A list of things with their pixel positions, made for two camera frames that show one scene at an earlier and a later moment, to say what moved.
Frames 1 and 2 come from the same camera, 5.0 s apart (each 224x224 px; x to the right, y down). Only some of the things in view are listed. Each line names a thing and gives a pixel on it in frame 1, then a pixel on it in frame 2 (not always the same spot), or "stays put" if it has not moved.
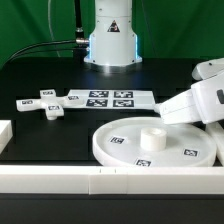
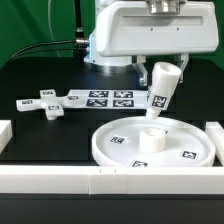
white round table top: x=152 y=142 stays put
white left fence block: x=6 y=133 stays put
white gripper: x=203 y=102 → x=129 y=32
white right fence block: x=217 y=131 stays put
